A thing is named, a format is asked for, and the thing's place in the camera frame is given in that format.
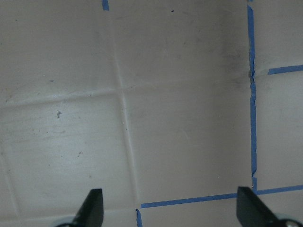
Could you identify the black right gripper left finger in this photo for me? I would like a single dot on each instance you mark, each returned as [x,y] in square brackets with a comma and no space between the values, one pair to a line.
[91,212]

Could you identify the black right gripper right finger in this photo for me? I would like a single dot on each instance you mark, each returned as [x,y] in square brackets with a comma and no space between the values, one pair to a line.
[252,212]

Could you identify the brown paper table cover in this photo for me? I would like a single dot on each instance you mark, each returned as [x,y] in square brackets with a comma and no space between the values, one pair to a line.
[168,106]

